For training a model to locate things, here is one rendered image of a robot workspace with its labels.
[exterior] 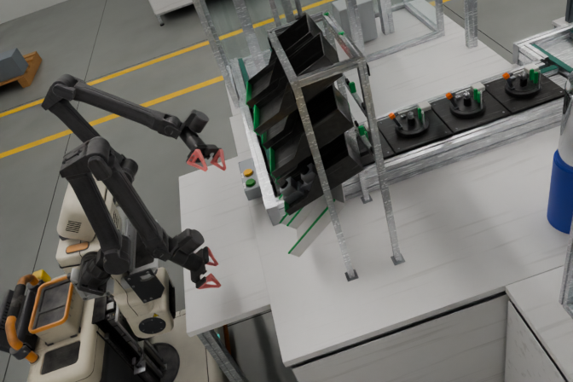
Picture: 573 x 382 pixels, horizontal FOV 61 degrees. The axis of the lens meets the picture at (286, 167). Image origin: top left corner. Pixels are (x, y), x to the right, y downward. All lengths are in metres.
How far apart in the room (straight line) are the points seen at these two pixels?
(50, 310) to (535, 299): 1.72
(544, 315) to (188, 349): 1.59
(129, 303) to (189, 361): 0.61
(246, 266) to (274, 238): 0.16
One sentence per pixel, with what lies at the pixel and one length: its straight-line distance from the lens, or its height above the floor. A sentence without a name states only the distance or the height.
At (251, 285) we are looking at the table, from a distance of 1.82.
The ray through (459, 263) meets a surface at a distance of 1.73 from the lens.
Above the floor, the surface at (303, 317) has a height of 0.86.
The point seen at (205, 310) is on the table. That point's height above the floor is 0.86.
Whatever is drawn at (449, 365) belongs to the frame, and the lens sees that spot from 1.97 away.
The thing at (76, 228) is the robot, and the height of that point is 1.30.
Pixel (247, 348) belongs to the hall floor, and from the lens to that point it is 2.73.
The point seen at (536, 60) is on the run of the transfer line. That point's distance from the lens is 2.49.
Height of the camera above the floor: 2.24
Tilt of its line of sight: 39 degrees down
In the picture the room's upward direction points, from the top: 19 degrees counter-clockwise
